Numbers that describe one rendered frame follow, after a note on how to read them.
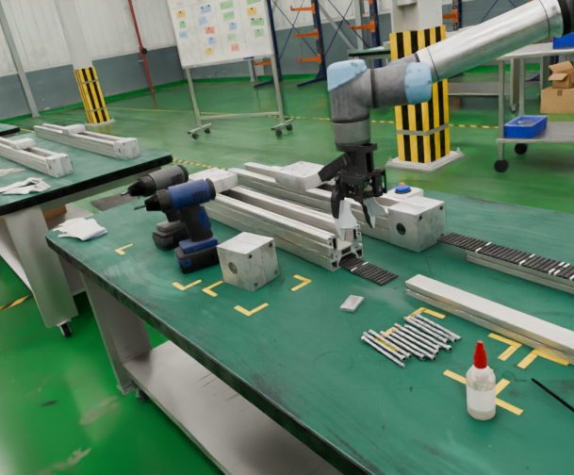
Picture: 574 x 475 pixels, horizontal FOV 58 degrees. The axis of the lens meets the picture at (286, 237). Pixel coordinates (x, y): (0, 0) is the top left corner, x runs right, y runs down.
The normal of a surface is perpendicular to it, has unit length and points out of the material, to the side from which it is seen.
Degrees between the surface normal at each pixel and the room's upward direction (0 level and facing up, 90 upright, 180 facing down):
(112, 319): 90
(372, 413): 0
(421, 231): 90
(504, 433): 0
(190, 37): 90
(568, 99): 89
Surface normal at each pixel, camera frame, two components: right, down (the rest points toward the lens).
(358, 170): -0.80, 0.33
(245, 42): -0.50, 0.40
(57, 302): 0.62, 0.21
